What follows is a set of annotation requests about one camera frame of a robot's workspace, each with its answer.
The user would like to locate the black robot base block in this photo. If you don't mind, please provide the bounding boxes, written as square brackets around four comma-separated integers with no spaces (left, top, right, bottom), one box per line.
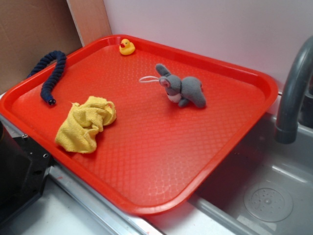
[0,124,51,225]

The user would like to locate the yellow rubber duck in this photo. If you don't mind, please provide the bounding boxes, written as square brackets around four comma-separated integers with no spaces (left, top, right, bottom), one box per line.
[119,39,135,55]

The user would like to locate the red plastic tray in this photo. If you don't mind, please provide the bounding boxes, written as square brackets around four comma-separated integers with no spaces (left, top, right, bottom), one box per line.
[0,35,278,215]

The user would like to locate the grey plush bunny toy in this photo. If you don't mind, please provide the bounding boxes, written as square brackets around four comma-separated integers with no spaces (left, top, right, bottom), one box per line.
[139,64,206,108]

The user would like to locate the crumpled yellow cloth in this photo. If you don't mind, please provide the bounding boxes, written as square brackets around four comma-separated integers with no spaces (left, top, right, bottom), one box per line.
[55,96,116,154]

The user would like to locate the wooden board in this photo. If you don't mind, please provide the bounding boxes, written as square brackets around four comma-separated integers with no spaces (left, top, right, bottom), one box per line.
[67,0,112,46]

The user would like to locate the grey plastic faucet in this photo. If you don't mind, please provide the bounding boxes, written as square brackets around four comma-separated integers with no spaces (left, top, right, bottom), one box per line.
[274,37,313,144]

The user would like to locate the grey plastic sink basin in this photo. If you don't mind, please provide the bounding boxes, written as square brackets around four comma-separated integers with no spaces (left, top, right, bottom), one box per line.
[148,115,313,235]

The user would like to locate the brown cardboard panel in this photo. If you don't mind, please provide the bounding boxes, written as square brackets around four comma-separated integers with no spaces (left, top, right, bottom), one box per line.
[0,0,82,94]

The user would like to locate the dark blue braided rope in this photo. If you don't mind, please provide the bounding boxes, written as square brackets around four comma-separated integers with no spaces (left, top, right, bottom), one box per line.
[26,50,67,106]

